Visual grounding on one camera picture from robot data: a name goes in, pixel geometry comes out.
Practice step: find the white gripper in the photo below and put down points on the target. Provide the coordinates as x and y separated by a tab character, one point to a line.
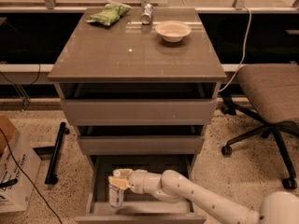
136	179

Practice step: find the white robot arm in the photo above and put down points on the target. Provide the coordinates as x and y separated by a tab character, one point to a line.
277	208

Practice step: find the bottom grey drawer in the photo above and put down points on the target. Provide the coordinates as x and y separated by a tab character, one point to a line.
137	209

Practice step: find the grey drawer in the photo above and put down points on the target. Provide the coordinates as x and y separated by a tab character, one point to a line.
137	209
138	112
140	139

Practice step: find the middle grey drawer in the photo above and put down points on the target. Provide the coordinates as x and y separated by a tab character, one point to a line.
140	139

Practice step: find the top grey drawer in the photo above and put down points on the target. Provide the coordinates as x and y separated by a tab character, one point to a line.
138	112

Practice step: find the grey drawer cabinet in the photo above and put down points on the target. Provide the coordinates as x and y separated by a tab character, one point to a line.
130	61

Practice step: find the black metal bar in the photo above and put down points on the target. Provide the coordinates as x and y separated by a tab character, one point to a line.
51	177

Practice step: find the cardboard box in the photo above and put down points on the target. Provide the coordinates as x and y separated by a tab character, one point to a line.
19	165

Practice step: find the white paper bowl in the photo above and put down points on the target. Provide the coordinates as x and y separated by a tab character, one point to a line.
173	31

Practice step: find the silver soda can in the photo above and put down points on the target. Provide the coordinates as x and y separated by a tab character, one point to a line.
146	15

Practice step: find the green snack bag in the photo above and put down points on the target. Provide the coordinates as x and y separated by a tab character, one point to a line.
110	13

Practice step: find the grey office chair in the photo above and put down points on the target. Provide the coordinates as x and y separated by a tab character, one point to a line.
273	91

